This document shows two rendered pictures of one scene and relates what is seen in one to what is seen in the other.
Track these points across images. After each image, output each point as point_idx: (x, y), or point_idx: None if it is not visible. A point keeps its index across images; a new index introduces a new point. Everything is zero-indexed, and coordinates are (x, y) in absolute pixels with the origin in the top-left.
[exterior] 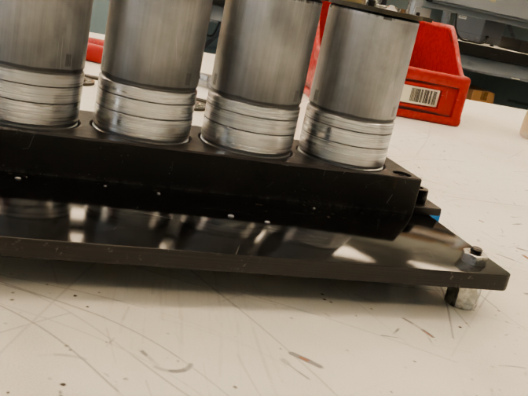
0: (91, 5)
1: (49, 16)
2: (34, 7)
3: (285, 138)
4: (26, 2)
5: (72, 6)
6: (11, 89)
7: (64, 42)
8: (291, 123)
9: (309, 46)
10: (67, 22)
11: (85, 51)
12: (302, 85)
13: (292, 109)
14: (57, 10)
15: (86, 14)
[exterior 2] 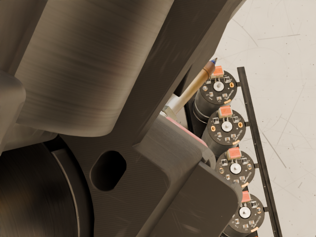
0: (221, 149)
1: (206, 139)
2: (205, 134)
3: (221, 234)
4: (205, 131)
5: (211, 145)
6: (201, 138)
7: (208, 147)
8: (224, 234)
9: (230, 231)
10: (209, 145)
11: (218, 154)
12: (229, 234)
13: (224, 233)
14: (207, 141)
15: (217, 149)
